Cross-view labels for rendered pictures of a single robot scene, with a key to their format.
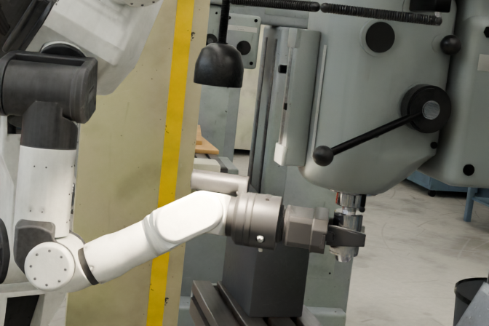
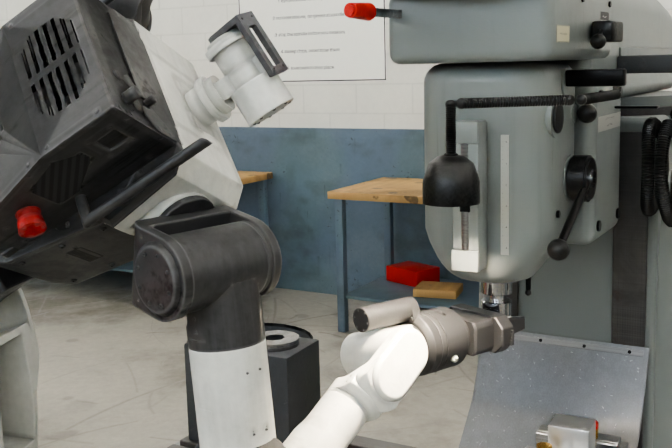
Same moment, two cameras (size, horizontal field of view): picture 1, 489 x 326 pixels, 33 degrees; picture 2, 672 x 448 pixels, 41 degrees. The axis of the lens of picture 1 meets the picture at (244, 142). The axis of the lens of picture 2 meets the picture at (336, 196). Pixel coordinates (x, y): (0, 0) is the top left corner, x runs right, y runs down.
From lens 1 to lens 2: 1.07 m
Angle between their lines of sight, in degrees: 44
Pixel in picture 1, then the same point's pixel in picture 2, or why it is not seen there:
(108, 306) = not seen: outside the picture
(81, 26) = (209, 167)
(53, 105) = (251, 282)
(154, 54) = not seen: outside the picture
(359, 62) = (546, 147)
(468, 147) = (597, 205)
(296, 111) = (481, 211)
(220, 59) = (472, 173)
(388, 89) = (559, 167)
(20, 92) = (214, 278)
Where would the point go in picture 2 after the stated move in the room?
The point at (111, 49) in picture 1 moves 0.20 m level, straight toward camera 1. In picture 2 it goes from (235, 189) to (369, 199)
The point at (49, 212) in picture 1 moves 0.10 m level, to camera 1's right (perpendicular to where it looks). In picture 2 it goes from (271, 426) to (332, 402)
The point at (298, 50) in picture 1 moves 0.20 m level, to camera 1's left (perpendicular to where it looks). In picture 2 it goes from (479, 145) to (381, 158)
